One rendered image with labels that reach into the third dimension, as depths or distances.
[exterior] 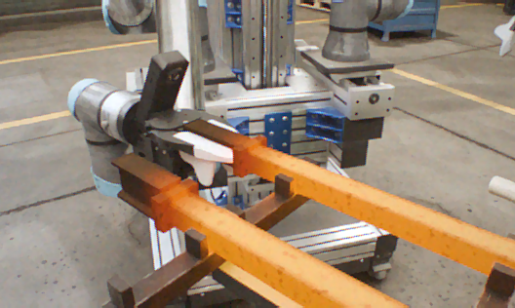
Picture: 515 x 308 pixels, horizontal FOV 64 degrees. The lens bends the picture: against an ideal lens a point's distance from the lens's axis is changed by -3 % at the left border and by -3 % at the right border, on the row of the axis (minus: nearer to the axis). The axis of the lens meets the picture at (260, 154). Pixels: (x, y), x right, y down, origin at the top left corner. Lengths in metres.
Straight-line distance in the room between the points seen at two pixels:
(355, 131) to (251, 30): 0.44
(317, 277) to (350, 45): 1.08
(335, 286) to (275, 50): 1.12
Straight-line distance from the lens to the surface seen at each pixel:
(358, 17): 1.34
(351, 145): 1.35
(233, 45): 1.42
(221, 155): 0.49
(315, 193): 0.43
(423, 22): 5.85
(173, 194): 0.40
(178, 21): 0.75
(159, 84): 0.55
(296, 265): 0.33
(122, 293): 0.32
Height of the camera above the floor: 1.17
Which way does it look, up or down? 28 degrees down
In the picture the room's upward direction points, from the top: straight up
